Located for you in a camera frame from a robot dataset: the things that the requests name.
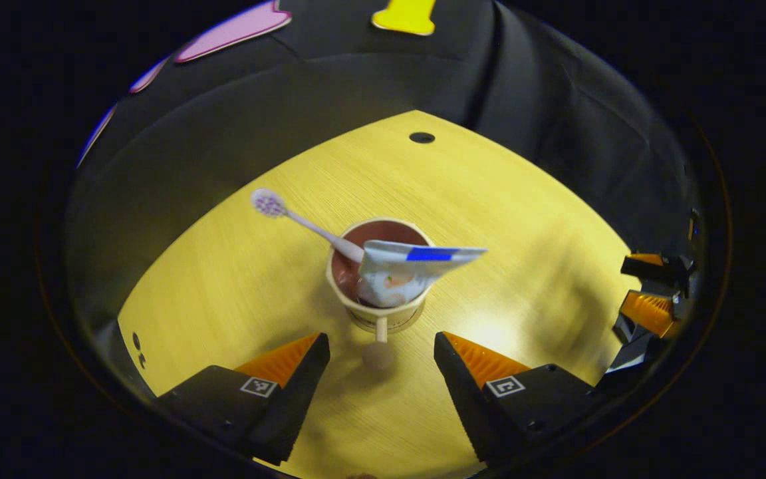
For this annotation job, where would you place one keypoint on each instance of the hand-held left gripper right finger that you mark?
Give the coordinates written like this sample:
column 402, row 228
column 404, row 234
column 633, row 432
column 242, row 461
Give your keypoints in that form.
column 459, row 386

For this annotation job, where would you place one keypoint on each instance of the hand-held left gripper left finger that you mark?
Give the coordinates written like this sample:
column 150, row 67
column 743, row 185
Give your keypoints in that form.
column 303, row 386

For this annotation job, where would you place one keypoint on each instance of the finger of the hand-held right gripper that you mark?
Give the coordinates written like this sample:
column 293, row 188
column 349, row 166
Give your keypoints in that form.
column 655, row 267
column 649, row 316

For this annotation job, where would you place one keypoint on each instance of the white toothpaste tube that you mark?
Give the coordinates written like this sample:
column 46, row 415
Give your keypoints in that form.
column 409, row 273

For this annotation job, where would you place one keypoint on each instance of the pale pink toothbrush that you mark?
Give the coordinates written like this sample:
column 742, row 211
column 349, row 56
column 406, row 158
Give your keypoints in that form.
column 310, row 225

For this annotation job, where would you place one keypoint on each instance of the black backdrop cloth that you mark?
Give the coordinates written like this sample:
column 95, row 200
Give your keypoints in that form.
column 370, row 86

